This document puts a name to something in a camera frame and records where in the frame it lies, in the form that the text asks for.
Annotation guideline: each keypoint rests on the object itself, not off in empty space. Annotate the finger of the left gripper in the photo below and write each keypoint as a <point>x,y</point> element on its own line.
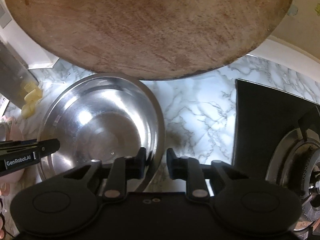
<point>47,147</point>

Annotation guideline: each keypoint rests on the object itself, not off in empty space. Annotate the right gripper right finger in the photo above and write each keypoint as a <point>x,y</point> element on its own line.
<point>190,171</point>

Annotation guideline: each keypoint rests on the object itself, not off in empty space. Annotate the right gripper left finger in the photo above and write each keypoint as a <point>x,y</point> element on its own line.
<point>122,170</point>

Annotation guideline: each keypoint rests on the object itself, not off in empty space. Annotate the stainless steel mixing bowl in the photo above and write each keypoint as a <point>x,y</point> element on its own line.
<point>104,116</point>

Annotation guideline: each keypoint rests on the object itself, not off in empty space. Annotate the left human hand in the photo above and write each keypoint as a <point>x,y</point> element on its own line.
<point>5,190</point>

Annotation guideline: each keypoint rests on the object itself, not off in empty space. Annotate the pale yellow blocks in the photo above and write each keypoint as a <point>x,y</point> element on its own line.
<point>34,94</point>

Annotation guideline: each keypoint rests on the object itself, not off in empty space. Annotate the black gas stove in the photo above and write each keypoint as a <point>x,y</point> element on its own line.
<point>277,139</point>

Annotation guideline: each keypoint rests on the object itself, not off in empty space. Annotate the round wooden cutting board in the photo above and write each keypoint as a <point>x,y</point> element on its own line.
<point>149,39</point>

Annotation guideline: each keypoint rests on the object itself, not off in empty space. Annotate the cleaver with wooden handle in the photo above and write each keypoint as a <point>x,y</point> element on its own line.
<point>13,77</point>

